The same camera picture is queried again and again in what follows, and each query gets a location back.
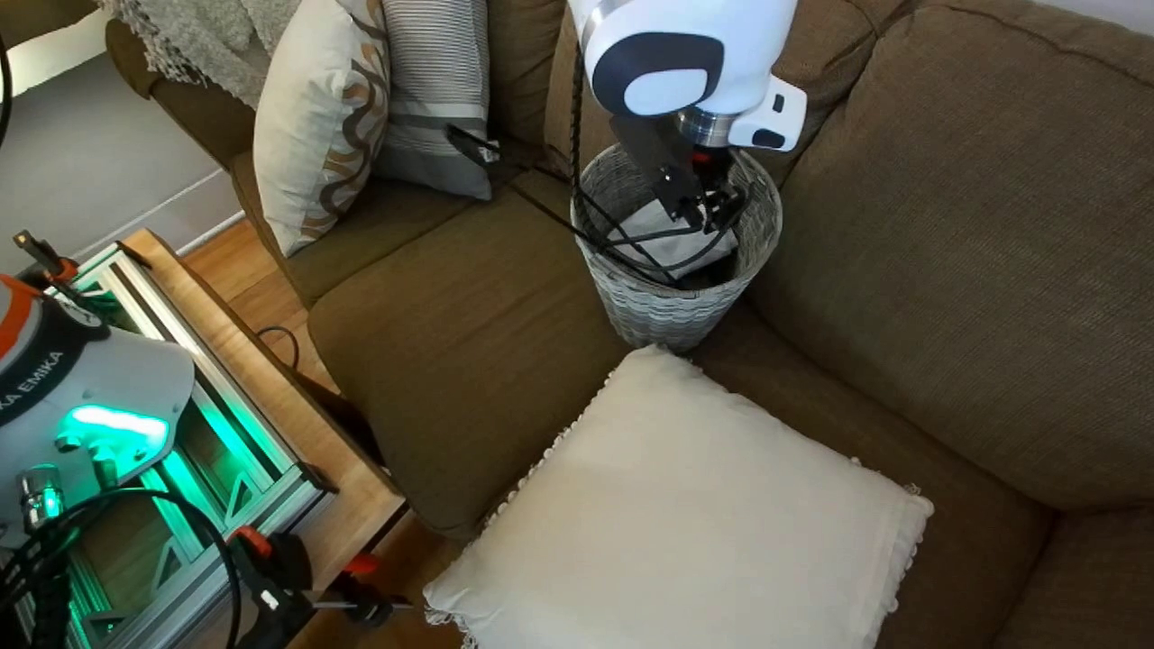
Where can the white pillow case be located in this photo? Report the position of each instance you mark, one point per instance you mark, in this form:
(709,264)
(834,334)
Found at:
(671,251)

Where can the wooden side table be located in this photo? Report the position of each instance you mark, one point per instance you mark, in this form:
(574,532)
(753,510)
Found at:
(253,450)

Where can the grey knitted blanket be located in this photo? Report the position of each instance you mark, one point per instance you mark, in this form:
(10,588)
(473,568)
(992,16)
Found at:
(212,42)

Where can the black wire clothes hanger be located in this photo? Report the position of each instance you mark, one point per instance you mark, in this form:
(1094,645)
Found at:
(540,229)

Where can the brown fabric sofa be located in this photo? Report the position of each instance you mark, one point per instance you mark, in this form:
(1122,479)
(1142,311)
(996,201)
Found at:
(961,301)

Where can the orange black clamp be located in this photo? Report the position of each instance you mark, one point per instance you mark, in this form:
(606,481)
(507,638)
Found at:
(281,575)

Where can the white patterned throw pillow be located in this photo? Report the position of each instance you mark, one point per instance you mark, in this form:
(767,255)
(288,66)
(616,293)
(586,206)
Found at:
(323,117)

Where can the cream square cushion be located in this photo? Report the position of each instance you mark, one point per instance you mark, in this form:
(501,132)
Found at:
(675,514)

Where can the grey woven basket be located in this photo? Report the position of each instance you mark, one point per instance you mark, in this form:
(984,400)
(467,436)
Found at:
(650,311)

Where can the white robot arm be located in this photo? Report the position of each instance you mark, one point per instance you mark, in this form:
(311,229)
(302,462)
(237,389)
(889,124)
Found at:
(686,85)

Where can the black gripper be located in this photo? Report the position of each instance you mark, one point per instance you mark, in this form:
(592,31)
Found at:
(692,183)

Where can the grey striped pillow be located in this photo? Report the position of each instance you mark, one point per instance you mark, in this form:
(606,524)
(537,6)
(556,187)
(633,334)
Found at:
(442,81)

